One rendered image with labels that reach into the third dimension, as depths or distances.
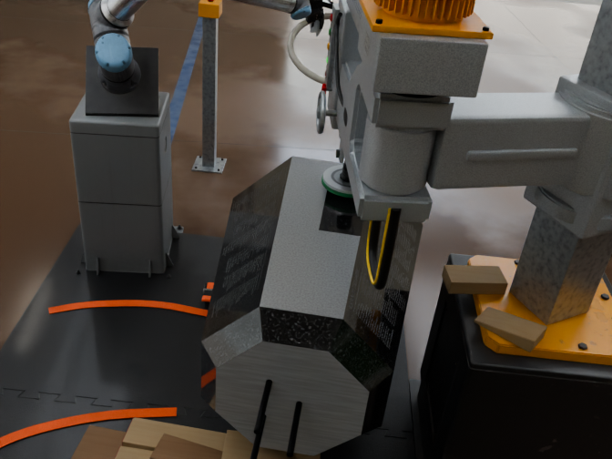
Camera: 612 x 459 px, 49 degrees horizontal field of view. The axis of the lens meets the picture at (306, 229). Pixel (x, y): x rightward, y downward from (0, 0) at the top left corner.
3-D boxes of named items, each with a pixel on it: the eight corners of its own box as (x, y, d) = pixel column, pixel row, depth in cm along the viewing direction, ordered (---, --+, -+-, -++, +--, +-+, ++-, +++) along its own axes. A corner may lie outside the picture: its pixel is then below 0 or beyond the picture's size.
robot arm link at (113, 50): (102, 84, 299) (96, 68, 282) (96, 47, 302) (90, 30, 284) (137, 79, 302) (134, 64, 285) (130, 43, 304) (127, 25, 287)
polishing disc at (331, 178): (361, 200, 254) (361, 198, 253) (312, 181, 263) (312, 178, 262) (385, 178, 270) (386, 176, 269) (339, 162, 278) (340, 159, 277)
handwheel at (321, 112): (344, 142, 235) (350, 102, 227) (316, 141, 234) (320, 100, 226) (341, 124, 248) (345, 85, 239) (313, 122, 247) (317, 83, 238)
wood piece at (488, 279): (495, 277, 243) (499, 266, 240) (504, 295, 234) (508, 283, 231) (441, 275, 241) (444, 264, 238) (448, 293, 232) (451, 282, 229)
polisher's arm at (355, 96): (422, 255, 193) (458, 94, 166) (342, 252, 191) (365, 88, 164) (383, 140, 254) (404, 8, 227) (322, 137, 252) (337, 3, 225)
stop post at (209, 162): (226, 159, 462) (229, -3, 402) (221, 174, 445) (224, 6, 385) (197, 157, 462) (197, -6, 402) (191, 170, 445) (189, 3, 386)
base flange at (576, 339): (594, 275, 256) (598, 265, 253) (639, 369, 215) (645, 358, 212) (464, 261, 256) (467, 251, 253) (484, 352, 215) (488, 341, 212)
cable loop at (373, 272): (384, 301, 200) (402, 211, 183) (372, 301, 200) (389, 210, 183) (373, 256, 219) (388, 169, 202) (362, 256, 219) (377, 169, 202)
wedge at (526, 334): (543, 338, 217) (547, 326, 215) (529, 353, 211) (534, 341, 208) (487, 308, 227) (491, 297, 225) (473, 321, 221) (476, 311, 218)
